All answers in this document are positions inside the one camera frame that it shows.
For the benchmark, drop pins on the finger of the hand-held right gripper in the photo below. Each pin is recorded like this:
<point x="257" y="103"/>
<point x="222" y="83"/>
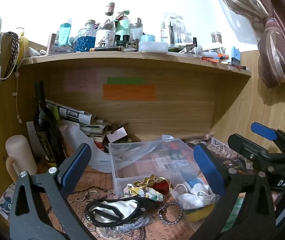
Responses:
<point x="247" y="148"/>
<point x="263" y="130"/>

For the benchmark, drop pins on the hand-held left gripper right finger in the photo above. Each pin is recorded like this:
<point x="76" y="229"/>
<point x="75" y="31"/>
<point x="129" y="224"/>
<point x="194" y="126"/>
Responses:
<point x="208" y="167"/>

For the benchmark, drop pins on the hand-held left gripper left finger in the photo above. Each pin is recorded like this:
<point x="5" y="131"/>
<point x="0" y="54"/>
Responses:
<point x="75" y="165"/>

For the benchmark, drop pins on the red pouch with gold top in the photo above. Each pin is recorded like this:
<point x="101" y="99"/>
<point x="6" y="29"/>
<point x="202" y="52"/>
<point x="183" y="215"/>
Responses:
<point x="161" y="186"/>

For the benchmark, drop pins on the green cloth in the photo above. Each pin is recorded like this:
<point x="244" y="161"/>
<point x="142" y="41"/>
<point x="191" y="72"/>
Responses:
<point x="236" y="212"/>

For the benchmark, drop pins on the floral fabric scrunchie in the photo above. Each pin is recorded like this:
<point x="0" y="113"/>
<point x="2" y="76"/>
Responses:
<point x="152" y="195"/>

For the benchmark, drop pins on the clear plastic box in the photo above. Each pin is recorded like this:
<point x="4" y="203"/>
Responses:
<point x="142" y="165"/>

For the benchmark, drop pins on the silver foil item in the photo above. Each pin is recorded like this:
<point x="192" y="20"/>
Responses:
<point x="132" y="226"/>

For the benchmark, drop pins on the blue packet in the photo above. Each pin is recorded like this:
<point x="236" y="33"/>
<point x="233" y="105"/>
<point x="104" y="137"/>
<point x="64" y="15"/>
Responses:
<point x="193" y="183"/>

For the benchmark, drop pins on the crumpled brown paper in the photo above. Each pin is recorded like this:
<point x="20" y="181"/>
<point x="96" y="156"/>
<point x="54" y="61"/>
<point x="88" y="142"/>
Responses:
<point x="208" y="135"/>

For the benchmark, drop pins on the white face mask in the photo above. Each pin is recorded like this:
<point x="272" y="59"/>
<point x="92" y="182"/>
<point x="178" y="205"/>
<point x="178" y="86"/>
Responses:
<point x="195" y="200"/>

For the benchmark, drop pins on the dark wine bottle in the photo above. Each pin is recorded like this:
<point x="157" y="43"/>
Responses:
<point x="43" y="130"/>

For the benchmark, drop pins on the yellow sponge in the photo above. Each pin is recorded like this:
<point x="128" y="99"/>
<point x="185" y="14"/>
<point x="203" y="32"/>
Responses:
<point x="200" y="215"/>

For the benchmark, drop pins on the stack of newspapers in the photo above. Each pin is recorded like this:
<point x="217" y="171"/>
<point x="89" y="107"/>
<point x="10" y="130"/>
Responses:
<point x="77" y="113"/>

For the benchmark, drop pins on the small white box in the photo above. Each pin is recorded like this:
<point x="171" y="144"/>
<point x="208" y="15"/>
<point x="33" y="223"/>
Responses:
<point x="117" y="135"/>

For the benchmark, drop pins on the black-trimmed white pouch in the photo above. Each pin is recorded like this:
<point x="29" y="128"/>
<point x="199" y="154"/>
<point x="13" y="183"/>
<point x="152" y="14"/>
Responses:
<point x="117" y="210"/>

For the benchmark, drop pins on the vintage print desk mat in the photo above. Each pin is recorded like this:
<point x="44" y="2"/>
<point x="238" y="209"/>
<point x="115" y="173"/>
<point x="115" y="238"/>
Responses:
<point x="175" y="230"/>

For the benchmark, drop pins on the blue cartoon sticker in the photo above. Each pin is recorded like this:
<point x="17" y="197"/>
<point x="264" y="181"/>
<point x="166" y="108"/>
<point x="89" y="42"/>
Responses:
<point x="6" y="202"/>

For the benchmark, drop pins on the blue plastic block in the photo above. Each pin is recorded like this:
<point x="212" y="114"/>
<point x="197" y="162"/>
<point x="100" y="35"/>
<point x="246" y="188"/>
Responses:
<point x="235" y="56"/>

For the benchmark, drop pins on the pink sticky note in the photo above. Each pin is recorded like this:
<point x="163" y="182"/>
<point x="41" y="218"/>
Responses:
<point x="80" y="81"/>

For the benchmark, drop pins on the pink striped curtain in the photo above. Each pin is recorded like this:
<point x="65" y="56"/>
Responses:
<point x="270" y="42"/>

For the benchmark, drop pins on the orange sticky note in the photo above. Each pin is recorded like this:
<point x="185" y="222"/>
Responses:
<point x="130" y="92"/>

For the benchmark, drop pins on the green sticky note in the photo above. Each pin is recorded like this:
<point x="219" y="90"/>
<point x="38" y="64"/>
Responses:
<point x="126" y="80"/>

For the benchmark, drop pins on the glass jar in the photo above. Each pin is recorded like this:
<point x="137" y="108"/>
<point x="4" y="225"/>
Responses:
<point x="216" y="37"/>

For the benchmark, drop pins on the black-capped dropper bottle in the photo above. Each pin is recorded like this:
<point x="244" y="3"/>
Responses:
<point x="195" y="45"/>

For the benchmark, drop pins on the wooden shelf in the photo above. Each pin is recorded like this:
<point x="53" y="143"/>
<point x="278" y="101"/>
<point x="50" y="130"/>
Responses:
<point x="132" y="60"/>

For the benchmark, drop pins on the blue patterned glass bottle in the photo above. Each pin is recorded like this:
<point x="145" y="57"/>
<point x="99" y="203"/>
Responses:
<point x="86" y="40"/>

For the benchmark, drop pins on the yellow hanging item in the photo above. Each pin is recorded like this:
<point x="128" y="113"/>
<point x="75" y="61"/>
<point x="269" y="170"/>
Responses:
<point x="23" y="47"/>

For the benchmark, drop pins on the white printed mug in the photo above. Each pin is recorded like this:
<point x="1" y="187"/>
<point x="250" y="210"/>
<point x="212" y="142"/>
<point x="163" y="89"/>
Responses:
<point x="105" y="38"/>

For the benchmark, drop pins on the light blue bottle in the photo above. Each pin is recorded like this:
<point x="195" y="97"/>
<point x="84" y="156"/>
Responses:
<point x="65" y="33"/>

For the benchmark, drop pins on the clear lidded container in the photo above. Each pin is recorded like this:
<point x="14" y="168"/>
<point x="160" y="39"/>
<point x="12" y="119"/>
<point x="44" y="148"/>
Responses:
<point x="152" y="47"/>

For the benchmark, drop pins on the patterned woven headband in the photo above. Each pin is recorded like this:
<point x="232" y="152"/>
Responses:
<point x="13" y="45"/>

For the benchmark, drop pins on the clear plastic packages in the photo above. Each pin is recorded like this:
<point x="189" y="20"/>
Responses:
<point x="172" y="27"/>

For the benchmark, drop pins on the light blue round jar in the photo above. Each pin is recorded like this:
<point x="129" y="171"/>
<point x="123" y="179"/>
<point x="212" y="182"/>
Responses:
<point x="147" y="38"/>

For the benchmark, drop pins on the mint green bottle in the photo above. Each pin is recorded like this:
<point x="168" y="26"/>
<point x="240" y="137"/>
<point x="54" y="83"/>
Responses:
<point x="122" y="27"/>

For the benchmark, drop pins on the tall corked glass bottle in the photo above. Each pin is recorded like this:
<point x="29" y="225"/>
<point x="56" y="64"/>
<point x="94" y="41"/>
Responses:
<point x="110" y="10"/>

